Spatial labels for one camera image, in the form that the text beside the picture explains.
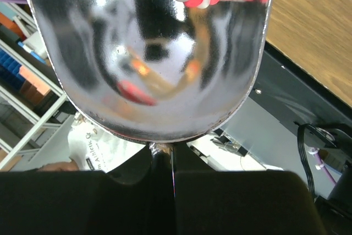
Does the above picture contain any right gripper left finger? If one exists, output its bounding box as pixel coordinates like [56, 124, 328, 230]
[0, 144, 153, 235]

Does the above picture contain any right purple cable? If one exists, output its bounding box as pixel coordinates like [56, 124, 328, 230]
[307, 148, 338, 186]

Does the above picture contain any person in white shirt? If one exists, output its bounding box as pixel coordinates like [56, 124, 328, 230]
[38, 121, 144, 173]

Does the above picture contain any black cable bundle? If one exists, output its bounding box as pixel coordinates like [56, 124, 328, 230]
[296, 123, 317, 200]

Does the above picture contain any silver metal scoop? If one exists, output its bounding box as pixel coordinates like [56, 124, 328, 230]
[18, 0, 277, 200]

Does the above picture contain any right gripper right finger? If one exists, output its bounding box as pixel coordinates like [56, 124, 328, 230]
[173, 143, 326, 234]

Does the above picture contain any white metal storage shelf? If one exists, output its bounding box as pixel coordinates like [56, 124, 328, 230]
[1, 0, 68, 171]

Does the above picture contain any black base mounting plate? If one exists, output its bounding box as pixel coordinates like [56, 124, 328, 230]
[219, 41, 352, 164]

